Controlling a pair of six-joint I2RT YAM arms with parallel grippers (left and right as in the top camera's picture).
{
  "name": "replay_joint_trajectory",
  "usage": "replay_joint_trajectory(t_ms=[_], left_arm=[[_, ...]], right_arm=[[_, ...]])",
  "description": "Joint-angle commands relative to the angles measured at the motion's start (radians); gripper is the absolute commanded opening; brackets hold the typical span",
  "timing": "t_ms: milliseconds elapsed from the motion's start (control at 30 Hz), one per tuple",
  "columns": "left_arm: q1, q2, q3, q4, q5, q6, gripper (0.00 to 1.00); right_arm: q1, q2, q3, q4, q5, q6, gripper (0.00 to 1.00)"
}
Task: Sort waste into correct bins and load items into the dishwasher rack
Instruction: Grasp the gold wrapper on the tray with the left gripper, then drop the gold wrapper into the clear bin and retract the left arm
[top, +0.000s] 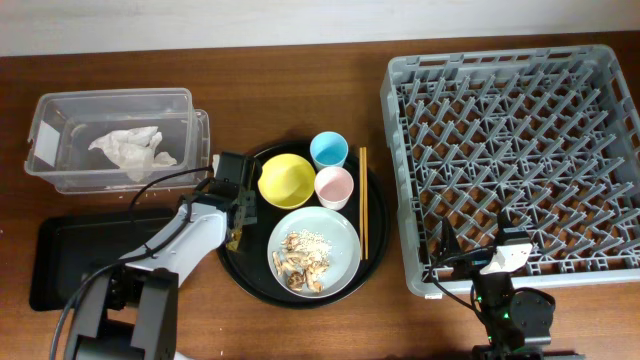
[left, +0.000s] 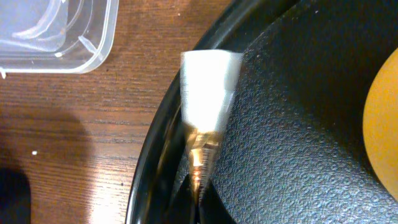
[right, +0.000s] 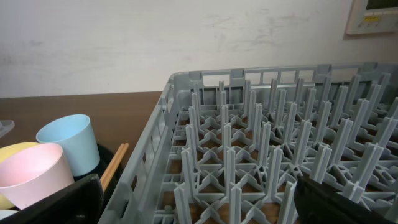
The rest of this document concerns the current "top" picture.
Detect yellow bowl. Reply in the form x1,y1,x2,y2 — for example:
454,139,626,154
257,153,316,210

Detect pink cup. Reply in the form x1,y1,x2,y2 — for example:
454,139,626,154
314,166,354,211

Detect light blue cup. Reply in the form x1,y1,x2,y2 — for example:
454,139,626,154
310,131,349,171

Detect white tissue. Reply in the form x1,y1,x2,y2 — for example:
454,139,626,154
88,126,177,182

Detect wooden chopstick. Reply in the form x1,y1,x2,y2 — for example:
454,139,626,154
358,147,364,261
361,147,369,260

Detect gold foil wrapper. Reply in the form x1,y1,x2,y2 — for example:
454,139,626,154
225,228,243,252

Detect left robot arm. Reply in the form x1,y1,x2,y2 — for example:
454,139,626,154
60,152,262,359

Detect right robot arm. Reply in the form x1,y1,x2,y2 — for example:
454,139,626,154
435,212,584,360

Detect grey dishwasher rack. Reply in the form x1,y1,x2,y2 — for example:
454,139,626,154
380,45,639,298

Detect clear plastic waste bin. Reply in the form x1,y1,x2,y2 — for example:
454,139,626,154
24,88,210,194

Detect food scraps on plate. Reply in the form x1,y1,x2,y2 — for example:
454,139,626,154
271,229,332,294

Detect round black serving tray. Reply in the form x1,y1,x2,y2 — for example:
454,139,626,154
218,172,390,309

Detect grey plate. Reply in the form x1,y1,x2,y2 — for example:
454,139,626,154
264,206,360,300

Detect black rectangular tray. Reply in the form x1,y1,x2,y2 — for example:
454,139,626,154
29,208,174,311

